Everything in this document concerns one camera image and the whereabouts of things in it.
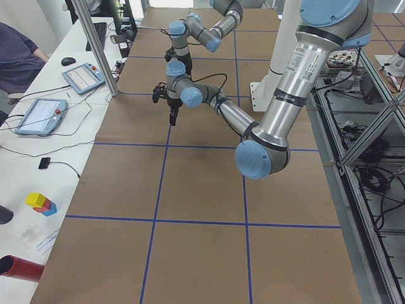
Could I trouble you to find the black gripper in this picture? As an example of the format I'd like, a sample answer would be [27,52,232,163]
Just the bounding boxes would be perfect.
[167,97,183,125]
[177,53,192,76]

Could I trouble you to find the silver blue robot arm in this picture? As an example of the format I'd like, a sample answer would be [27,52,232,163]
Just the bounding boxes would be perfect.
[163,1,374,179]
[165,0,243,76]

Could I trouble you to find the black keyboard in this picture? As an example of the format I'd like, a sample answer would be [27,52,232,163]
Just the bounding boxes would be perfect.
[93,22,108,49]

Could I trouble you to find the far blue teach pendant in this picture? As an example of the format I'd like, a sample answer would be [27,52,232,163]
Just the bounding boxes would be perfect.
[61,63,106,95]

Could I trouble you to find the blue teach pendant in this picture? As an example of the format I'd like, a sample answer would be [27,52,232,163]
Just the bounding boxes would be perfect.
[61,63,106,95]
[14,98,68,136]

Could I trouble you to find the black computer mouse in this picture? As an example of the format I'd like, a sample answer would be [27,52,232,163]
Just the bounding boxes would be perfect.
[61,57,76,67]

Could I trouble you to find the near blue teach pendant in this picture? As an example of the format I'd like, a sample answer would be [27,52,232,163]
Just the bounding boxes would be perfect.
[14,98,68,136]

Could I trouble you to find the small black box device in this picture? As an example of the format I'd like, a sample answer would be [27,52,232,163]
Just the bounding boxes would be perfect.
[38,157,51,170]

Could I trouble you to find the yellow red blue blocks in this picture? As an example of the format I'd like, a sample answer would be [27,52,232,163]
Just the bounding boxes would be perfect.
[25,193,57,217]

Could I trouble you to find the person in dark shirt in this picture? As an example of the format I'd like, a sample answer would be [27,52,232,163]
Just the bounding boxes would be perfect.
[1,23,49,94]

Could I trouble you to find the black cylinder object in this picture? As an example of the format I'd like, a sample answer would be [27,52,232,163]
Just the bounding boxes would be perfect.
[0,205,14,225]

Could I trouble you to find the red cylinder tube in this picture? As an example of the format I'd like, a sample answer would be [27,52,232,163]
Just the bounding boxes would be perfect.
[1,255,45,282]

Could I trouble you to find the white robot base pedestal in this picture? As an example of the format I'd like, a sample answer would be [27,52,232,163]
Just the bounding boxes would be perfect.
[250,0,301,112]

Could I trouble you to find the aluminium frame post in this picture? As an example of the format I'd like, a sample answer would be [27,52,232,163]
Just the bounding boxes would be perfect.
[72,0,118,97]

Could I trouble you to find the aluminium frame side rack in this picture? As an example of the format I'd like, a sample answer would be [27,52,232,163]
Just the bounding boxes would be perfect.
[307,41,404,303]

